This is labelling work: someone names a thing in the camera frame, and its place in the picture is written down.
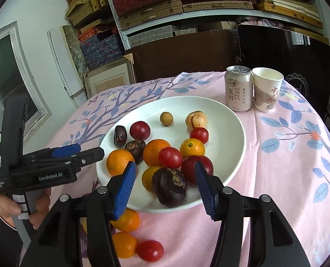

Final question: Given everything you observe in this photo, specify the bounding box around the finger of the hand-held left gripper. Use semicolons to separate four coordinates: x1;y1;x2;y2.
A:
29;144;81;159
66;147;105;171

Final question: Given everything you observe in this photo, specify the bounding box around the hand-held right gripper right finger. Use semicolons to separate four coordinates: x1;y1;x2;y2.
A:
194;160;311;267

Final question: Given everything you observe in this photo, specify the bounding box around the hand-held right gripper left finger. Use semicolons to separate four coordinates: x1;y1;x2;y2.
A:
20;161;137;267

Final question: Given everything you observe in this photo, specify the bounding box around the dark red plum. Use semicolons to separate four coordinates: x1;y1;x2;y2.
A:
181;156;214;185
130;121;151;140

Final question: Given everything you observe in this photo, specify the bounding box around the dark brown water chestnut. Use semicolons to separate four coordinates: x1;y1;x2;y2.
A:
125;140;147;164

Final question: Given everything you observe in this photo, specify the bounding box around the large orange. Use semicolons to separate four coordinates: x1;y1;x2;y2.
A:
143;139;171;167

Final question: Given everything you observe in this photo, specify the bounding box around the white oval plate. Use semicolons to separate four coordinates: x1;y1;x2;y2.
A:
96;96;247;213

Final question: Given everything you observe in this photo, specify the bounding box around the small tan longan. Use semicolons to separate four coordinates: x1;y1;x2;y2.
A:
160;112;173;127

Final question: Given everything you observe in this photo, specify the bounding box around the person's left forearm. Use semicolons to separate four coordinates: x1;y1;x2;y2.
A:
0;197;25;267

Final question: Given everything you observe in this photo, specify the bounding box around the person's left hand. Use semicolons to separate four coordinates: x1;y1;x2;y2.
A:
0;187;53;231

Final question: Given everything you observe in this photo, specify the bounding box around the pink deer printed tablecloth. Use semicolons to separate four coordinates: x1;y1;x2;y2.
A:
40;72;330;267

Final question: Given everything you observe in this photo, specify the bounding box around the white leaning board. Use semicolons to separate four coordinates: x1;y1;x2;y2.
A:
48;28;85;96

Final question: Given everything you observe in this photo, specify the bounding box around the white framed window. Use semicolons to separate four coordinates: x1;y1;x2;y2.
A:
0;22;53;145

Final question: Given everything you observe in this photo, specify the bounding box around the speckled grey leaning board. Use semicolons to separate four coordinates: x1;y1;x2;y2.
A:
63;24;89;73

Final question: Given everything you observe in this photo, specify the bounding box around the stack of blue patterned boxes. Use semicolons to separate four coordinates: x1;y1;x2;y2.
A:
79;28;126;71

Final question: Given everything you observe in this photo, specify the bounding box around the silver drink can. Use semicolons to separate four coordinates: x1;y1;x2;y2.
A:
225;66;254;112

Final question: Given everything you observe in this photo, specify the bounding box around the printed paper cup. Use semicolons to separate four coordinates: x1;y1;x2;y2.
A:
252;67;284;113

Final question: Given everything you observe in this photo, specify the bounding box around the grey metal shelf rack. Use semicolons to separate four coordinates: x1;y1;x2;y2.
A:
101;0;329;48

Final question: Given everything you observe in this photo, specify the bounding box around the brown wooden board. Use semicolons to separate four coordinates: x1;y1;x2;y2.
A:
125;30;235;83

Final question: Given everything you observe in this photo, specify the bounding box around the stack of tan boxes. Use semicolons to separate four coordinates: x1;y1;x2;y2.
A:
65;0;110;28

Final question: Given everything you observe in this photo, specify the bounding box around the black glossy panel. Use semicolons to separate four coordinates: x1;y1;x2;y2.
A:
236;24;330;117

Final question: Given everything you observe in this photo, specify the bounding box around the pink cloth bundle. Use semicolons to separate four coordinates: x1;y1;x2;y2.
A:
240;17;282;29

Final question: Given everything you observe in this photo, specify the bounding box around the beige picture frame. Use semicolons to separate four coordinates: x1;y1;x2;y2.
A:
83;57;136;98

